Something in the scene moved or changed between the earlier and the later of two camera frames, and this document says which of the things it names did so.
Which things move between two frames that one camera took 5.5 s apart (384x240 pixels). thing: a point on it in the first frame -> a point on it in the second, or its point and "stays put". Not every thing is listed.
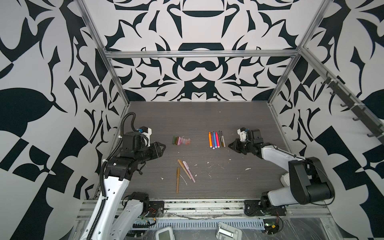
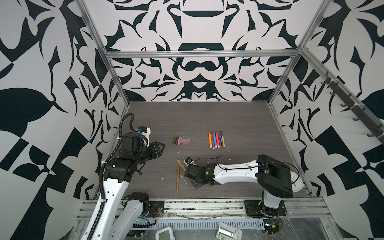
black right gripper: x=236 y=147 -> x=194 y=184
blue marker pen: x=215 y=142 stays put
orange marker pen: x=210 y=139 stays put
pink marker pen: x=217 y=139 stays put
